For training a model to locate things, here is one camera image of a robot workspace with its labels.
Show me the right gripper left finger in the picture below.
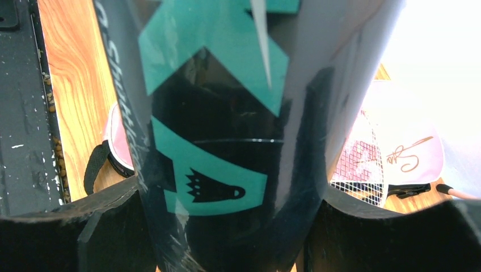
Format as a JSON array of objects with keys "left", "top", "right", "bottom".
[{"left": 1, "top": 176, "right": 156, "bottom": 271}]

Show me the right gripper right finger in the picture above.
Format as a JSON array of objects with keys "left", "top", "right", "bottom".
[{"left": 304, "top": 187, "right": 480, "bottom": 271}]

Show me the black shuttlecock tube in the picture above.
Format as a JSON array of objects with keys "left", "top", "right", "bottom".
[{"left": 93, "top": 1, "right": 404, "bottom": 271}]

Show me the pink racket on bag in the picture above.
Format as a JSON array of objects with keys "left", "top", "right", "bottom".
[{"left": 330, "top": 108, "right": 475, "bottom": 211}]

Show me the pink racket bag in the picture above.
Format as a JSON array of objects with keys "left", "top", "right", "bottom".
[{"left": 83, "top": 80, "right": 445, "bottom": 199}]

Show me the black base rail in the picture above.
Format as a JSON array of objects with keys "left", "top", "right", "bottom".
[{"left": 1, "top": 1, "right": 65, "bottom": 216}]

